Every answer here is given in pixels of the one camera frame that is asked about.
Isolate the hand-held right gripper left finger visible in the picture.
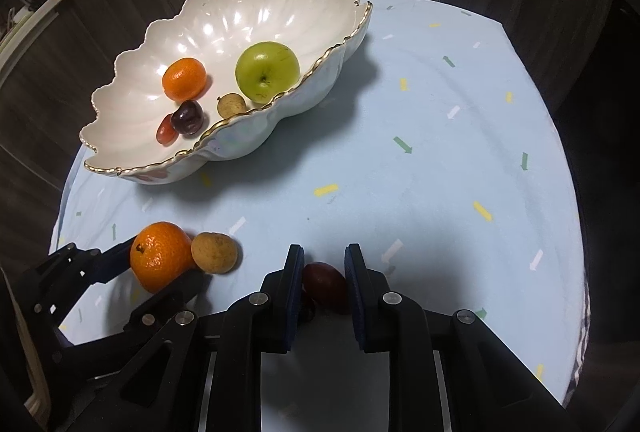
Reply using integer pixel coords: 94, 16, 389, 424
75, 245, 305, 432

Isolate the light blue patterned tablecloth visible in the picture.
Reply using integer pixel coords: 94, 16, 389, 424
50, 0, 593, 413

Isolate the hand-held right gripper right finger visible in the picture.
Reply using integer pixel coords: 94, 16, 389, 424
344, 243, 566, 432

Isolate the green apple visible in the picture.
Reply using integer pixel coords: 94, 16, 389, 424
235, 42, 301, 103

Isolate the white scalloped bowl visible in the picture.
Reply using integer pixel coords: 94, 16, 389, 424
80, 0, 374, 185

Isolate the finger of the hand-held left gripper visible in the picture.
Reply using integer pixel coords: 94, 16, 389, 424
50, 237, 137, 289
122, 269, 206, 338

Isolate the tan longan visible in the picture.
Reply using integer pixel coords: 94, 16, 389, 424
216, 94, 247, 119
191, 232, 237, 275

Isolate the dark red plum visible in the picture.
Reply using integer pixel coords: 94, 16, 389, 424
302, 262, 348, 313

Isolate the red cherry tomato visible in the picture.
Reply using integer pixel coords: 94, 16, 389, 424
156, 114, 177, 145

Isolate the orange mandarin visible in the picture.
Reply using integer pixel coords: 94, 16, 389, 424
162, 58, 207, 102
130, 222, 195, 293

